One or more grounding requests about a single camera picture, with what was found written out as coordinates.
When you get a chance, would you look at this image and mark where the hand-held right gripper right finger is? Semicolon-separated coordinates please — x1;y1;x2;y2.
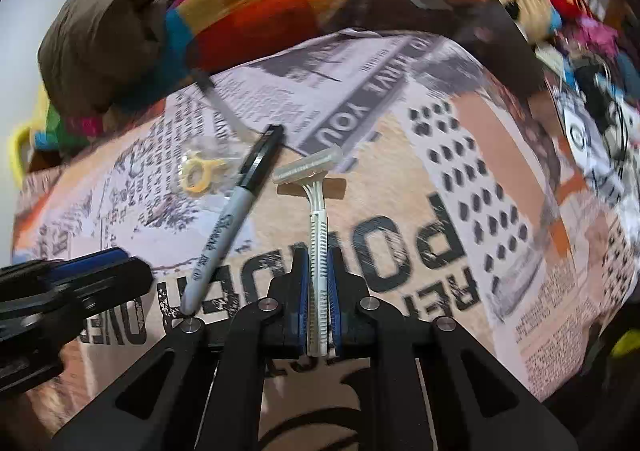
327;258;581;451

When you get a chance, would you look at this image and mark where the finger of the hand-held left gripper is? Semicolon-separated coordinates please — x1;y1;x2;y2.
0;256;154;332
0;247;133;284

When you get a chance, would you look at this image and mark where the thin grey stick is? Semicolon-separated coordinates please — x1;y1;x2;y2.
194;70;252;138

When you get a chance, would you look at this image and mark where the colourful patchwork blanket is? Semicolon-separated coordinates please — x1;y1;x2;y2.
30;0;381;152

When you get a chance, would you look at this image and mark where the white disposable razor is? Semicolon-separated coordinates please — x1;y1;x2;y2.
271;144;346;358

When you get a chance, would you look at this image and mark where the white printed cloth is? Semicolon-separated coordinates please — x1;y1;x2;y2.
545;41;640;212

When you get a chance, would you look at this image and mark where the newspaper print blanket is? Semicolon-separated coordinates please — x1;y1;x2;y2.
12;28;640;451

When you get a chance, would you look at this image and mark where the grey marker pen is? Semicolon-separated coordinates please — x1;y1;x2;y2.
180;124;286;317

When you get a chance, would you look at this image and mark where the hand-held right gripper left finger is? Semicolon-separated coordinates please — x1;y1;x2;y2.
52;256;311;451

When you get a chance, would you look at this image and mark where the yellow hoop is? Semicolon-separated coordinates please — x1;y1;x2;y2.
7;124;33;187

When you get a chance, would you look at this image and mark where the yellow ring in clear wrapper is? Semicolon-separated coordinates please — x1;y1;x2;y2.
177;148;238;195

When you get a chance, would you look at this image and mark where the brown padded jacket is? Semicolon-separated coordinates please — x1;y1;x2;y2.
37;0;211;117

